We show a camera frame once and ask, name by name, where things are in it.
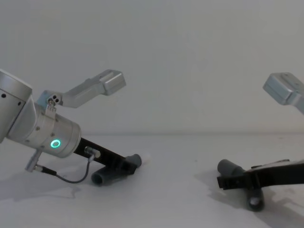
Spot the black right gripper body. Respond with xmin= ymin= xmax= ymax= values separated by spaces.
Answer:
xmin=243 ymin=159 xmax=304 ymax=191

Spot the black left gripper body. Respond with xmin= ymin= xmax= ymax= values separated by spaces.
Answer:
xmin=72 ymin=137 xmax=138 ymax=177

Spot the white table cloth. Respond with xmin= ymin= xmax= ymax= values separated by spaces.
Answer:
xmin=0 ymin=132 xmax=304 ymax=228

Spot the white curtain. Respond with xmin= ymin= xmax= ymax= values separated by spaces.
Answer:
xmin=0 ymin=0 xmax=304 ymax=136

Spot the thin dark gripper cable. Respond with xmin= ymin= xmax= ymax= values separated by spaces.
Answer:
xmin=35 ymin=146 xmax=101 ymax=184

